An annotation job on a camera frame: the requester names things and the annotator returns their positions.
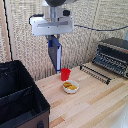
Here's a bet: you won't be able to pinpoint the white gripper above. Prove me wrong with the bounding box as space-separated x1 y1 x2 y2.
29 14 75 43

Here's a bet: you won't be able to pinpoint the dark blue book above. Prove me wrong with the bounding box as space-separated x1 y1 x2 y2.
47 35 63 74

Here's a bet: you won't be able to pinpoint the red plastic cup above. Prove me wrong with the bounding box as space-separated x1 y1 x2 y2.
60 67 72 82

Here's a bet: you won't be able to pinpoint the yellow food pieces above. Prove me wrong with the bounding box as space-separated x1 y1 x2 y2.
63 81 78 91

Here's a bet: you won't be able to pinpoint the white bowl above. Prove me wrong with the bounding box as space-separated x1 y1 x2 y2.
62 79 81 95

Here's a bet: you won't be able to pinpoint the black toaster oven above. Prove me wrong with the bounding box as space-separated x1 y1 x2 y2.
91 37 128 80

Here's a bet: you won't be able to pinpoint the black storage box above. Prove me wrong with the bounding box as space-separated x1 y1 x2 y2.
0 59 52 128

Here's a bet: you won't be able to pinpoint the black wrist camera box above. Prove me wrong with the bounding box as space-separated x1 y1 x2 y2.
62 9 72 18

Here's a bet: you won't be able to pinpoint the dark robot cable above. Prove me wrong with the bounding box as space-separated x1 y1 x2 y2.
73 23 128 33

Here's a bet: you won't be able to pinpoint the black wire dish rack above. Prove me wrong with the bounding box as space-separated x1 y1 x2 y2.
79 63 112 86

